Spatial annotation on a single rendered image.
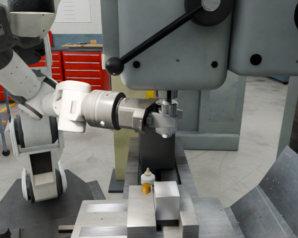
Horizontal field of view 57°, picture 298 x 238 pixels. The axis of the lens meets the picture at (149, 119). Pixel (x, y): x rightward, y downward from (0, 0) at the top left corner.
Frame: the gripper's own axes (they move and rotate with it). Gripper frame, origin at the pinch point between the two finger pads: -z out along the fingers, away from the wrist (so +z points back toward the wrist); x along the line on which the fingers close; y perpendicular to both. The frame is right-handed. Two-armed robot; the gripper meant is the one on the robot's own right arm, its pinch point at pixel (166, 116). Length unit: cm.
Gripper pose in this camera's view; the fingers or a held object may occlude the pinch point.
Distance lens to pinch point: 59.0
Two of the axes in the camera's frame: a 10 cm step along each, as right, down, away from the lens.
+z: -9.4, -1.2, 3.1
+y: -0.1, 9.5, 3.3
